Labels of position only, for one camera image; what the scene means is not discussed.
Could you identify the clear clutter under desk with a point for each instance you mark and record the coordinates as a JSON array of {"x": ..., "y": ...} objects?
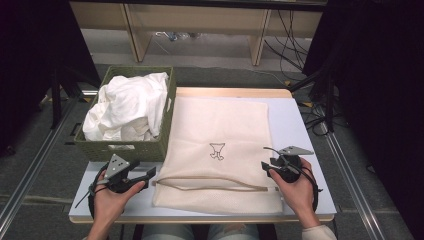
[{"x": 176, "y": 35}]

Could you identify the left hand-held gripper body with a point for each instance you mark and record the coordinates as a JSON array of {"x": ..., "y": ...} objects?
[{"x": 116, "y": 166}]

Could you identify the person's legs in jeans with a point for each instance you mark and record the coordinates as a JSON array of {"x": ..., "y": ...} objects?
[{"x": 200, "y": 232}]

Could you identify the black metal stand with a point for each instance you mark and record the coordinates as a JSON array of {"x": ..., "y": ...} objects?
[
  {"x": 63, "y": 93},
  {"x": 325, "y": 93}
]

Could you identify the aluminium floor rail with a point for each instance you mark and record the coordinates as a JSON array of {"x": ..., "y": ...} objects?
[
  {"x": 33, "y": 166},
  {"x": 353, "y": 186}
]

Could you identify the person's left hand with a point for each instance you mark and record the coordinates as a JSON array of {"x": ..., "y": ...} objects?
[{"x": 111, "y": 203}]

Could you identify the dark curtain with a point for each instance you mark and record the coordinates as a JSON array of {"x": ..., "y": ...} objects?
[
  {"x": 383, "y": 83},
  {"x": 30, "y": 60}
]

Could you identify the cream mesh laundry bag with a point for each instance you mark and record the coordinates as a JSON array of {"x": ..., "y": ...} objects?
[{"x": 216, "y": 133}]

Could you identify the green woven basket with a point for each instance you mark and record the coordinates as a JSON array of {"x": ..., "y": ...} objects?
[{"x": 100, "y": 150}]

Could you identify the light wooden desk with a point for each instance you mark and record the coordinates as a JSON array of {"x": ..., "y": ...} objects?
[{"x": 200, "y": 16}]

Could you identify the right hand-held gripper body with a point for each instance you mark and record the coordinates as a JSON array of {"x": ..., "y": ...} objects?
[{"x": 289, "y": 166}]

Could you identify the white garment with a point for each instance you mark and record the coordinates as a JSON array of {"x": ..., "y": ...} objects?
[{"x": 130, "y": 106}]

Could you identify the white table sheet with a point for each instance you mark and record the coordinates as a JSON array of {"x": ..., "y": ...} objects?
[{"x": 293, "y": 126}]

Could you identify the person's right hand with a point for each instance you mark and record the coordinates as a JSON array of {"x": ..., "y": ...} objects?
[{"x": 296, "y": 196}]

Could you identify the small wooden table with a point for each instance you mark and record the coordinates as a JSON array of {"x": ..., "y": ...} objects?
[{"x": 233, "y": 92}]

